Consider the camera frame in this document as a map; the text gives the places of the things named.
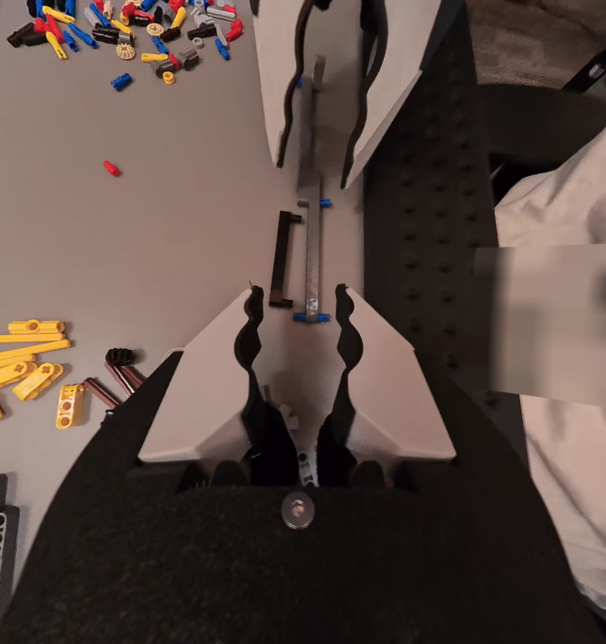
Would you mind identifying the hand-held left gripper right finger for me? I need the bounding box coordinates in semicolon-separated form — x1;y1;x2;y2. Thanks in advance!
316;283;458;486

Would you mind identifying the black perforated panel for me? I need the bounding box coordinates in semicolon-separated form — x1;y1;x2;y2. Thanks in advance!
362;30;501;408

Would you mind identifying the long dark grey lego beam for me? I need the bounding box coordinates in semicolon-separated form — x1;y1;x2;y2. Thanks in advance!
293;54;333;324

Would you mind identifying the black lego beam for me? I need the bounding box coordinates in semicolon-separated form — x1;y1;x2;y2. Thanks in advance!
269;210;304;309

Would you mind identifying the pile of black grey parts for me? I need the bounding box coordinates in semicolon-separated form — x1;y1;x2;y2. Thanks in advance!
83;346;318;488

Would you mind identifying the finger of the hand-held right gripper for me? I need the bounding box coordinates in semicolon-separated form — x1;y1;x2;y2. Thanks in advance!
339;0;443;190
252;0;316;170

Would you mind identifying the pile of colourful lego pins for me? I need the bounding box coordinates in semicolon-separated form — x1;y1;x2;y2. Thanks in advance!
6;0;244;93

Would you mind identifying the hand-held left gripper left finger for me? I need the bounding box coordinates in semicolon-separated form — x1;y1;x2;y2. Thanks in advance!
137;286;299;486

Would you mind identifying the pile of yellow lego pieces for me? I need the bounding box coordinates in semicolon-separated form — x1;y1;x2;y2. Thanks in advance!
0;319;86;432

